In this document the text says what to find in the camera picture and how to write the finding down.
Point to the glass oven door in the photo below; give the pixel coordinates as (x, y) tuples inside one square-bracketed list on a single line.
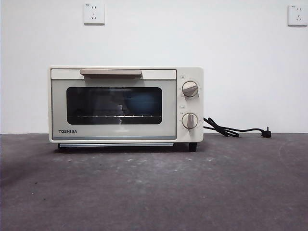
[(57, 108)]

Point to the beige oven dial knob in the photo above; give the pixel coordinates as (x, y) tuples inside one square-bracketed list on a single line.
[(190, 89), (189, 121)]

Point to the white Toshiba toaster oven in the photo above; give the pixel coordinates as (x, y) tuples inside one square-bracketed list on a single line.
[(187, 139)]

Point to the blue ribbed bowl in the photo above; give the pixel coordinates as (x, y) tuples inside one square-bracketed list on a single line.
[(140, 106)]

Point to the white wall socket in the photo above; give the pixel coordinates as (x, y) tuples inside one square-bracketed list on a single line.
[(298, 15), (94, 14)]

